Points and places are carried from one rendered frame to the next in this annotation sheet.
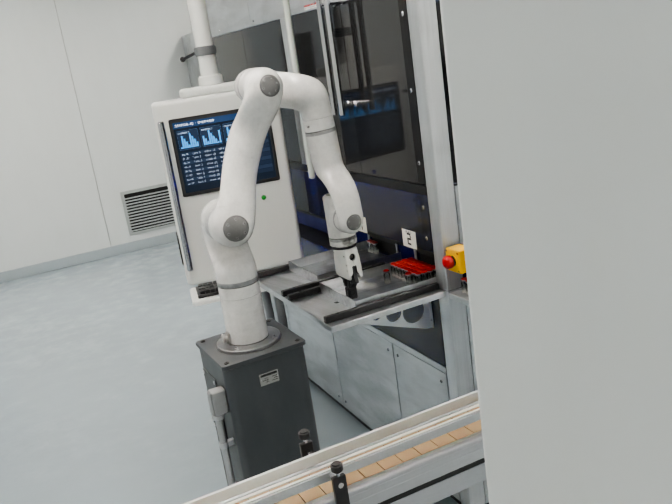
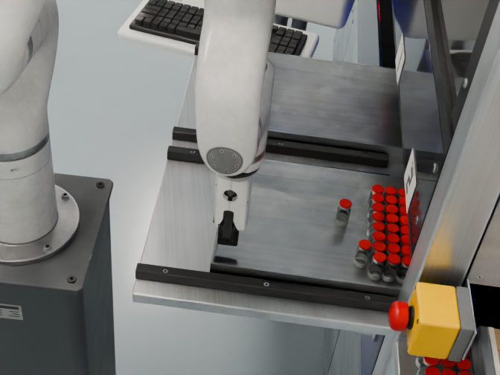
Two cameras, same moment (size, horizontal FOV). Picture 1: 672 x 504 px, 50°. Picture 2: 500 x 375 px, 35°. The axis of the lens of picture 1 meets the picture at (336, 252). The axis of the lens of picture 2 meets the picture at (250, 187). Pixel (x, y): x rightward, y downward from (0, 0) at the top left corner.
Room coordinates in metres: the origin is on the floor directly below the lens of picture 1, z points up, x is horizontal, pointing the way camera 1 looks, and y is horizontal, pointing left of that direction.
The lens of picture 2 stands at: (1.35, -0.41, 1.82)
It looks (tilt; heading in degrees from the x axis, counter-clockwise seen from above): 43 degrees down; 24
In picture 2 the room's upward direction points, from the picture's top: 7 degrees clockwise
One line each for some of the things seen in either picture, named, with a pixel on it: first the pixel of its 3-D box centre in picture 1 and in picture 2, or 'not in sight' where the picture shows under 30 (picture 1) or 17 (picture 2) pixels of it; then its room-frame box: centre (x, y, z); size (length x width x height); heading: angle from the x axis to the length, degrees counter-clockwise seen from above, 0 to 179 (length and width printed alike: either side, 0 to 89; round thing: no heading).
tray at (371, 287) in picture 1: (383, 283); (322, 226); (2.26, -0.14, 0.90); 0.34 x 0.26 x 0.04; 114
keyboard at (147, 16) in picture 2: (246, 280); (219, 29); (2.79, 0.37, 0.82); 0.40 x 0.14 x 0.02; 103
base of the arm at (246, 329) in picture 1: (243, 311); (15, 181); (2.02, 0.29, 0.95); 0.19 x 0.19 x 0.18
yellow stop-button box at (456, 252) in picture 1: (462, 258); (437, 321); (2.09, -0.37, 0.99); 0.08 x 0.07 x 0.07; 114
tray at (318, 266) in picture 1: (344, 261); (341, 106); (2.58, -0.02, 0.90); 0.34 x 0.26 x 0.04; 114
